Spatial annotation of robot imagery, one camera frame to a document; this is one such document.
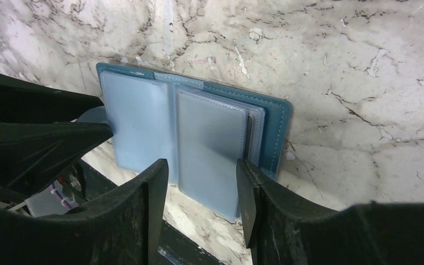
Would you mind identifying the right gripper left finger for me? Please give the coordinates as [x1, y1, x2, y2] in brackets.
[0, 158, 168, 264]

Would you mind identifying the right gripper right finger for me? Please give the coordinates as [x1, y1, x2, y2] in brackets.
[236, 160, 424, 264]

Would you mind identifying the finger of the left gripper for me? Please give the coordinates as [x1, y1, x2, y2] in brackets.
[0, 122, 113, 203]
[0, 74, 103, 124]

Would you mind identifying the blue card holder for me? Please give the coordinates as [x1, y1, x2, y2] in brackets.
[80, 63, 292, 221]

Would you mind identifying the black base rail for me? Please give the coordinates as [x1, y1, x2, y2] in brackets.
[76, 159, 224, 265]

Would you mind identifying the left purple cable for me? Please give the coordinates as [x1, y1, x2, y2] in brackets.
[49, 183, 74, 210]

